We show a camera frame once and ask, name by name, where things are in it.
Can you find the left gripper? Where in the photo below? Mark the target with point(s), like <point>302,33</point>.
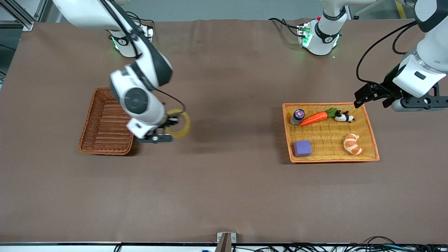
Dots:
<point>387,86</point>

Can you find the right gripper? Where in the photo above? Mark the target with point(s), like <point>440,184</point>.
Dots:
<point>171,121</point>

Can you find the clear yellowish tape roll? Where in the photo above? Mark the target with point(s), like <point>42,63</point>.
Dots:
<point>187,122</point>

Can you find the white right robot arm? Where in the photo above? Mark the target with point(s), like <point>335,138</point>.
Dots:
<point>87,14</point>

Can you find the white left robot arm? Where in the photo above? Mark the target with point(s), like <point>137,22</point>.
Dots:
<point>327,35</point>

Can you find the orange rimmed yellow wicker basket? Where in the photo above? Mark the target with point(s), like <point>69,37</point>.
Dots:
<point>329,140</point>

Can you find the brown wicker basket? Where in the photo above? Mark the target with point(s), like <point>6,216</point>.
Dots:
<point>105,129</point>

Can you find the toy panda figure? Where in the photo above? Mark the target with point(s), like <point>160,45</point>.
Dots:
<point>344,118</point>

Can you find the toy croissant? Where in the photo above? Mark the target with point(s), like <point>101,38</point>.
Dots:
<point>352,145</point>

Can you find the orange toy carrot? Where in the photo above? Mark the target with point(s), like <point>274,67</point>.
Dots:
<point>315,118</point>

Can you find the small bottle with pink cap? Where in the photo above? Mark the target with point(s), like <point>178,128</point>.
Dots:
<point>298,114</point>

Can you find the brown table cover mat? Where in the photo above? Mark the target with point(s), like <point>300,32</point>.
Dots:
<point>224,192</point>

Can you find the purple foam cube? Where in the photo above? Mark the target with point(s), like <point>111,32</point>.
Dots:
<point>302,148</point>

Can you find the metal table edge bracket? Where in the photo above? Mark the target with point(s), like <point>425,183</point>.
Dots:
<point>226,241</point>

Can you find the aluminium table edge rail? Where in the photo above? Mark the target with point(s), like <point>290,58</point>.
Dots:
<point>70,246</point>

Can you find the aluminium frame profile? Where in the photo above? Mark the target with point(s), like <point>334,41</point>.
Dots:
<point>26,24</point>

